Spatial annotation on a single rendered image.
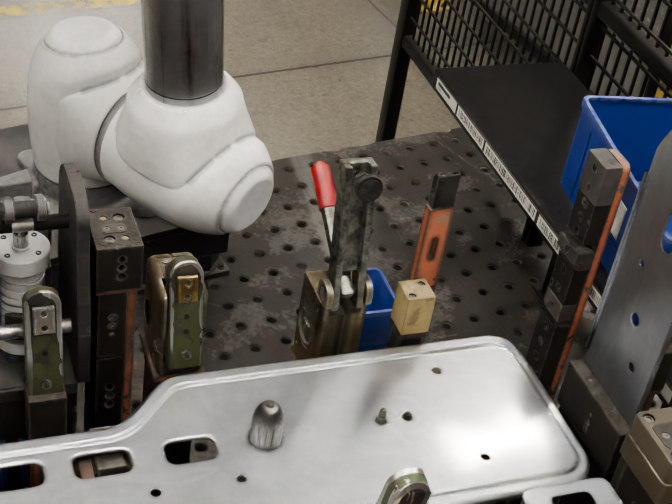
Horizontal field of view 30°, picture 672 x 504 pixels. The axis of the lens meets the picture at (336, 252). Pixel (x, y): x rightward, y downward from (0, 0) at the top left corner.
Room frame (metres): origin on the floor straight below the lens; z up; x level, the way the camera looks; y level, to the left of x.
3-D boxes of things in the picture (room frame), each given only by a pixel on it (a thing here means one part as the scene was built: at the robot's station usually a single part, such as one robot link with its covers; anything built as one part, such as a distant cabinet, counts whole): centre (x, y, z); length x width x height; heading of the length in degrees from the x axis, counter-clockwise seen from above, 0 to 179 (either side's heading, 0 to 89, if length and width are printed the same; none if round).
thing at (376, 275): (1.41, -0.04, 0.74); 0.11 x 0.10 x 0.09; 115
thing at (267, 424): (0.89, 0.04, 1.02); 0.03 x 0.03 x 0.07
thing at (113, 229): (1.04, 0.23, 0.91); 0.07 x 0.05 x 0.42; 25
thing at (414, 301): (1.09, -0.10, 0.88); 0.04 x 0.04 x 0.36; 25
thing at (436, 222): (1.13, -0.10, 0.95); 0.03 x 0.01 x 0.50; 115
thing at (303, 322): (1.09, -0.01, 0.88); 0.07 x 0.06 x 0.35; 25
